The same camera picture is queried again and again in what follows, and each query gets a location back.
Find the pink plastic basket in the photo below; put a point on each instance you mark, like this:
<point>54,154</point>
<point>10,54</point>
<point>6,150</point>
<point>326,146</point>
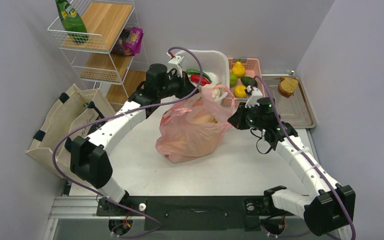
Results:
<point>252,66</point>

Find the long green chili pepper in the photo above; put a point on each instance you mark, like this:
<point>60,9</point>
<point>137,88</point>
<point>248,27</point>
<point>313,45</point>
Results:
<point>197,72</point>

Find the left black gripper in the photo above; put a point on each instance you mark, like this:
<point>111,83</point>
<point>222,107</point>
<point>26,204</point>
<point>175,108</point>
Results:
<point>186,87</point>

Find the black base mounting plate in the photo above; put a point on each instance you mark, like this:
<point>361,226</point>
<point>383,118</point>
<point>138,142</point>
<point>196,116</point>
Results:
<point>206,213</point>

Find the white plastic tub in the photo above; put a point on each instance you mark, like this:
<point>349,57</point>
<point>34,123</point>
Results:
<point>214,63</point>

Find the green glass bottle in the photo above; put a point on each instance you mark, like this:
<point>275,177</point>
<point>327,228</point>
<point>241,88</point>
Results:
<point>72,22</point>

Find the slice of bread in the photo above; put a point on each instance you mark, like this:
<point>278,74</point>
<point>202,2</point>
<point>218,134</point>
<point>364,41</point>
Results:
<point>287,86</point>

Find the beige canvas tote bag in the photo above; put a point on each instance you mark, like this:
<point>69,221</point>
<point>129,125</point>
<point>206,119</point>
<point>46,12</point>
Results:
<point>74,108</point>

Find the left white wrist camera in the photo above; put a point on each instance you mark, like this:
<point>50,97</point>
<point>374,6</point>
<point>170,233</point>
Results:
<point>175,65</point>

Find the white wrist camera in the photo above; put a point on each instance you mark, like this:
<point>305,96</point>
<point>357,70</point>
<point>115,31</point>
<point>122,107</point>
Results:
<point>175,65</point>
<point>254,94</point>

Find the purple snack packet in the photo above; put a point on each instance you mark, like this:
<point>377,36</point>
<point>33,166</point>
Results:
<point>129,42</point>

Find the white wire wooden shelf rack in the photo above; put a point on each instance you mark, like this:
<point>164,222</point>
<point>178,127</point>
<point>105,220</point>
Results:
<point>93,61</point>

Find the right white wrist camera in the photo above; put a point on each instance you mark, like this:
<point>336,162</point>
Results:
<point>254,94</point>

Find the white cauliflower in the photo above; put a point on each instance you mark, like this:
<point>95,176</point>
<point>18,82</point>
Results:
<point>216,93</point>

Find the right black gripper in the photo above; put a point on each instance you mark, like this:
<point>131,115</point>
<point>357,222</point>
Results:
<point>237,120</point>

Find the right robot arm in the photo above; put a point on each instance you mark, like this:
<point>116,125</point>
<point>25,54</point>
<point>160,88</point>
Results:
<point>328,205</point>

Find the yellow pear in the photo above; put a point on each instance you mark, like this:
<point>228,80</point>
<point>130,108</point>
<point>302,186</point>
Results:
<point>238,69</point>

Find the red chili pepper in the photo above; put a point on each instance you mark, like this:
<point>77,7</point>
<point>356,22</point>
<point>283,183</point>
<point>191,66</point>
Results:
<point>196,79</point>

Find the yellow lemon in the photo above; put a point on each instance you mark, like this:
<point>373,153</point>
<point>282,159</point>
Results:
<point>240,91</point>

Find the dark green avocado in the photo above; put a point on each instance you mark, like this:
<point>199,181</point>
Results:
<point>249,81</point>

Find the metal tray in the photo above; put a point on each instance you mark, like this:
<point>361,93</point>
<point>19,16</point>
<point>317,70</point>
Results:
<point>294,109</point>

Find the green lime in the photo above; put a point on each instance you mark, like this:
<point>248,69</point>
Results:
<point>233,79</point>

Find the yellow food inside bag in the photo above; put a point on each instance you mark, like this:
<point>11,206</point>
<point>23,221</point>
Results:
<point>203,119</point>

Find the pink plastic grocery bag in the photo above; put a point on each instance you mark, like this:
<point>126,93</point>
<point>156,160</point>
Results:
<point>182,141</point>

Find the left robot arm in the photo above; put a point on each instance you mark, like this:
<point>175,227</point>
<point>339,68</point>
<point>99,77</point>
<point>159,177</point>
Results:
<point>89,158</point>

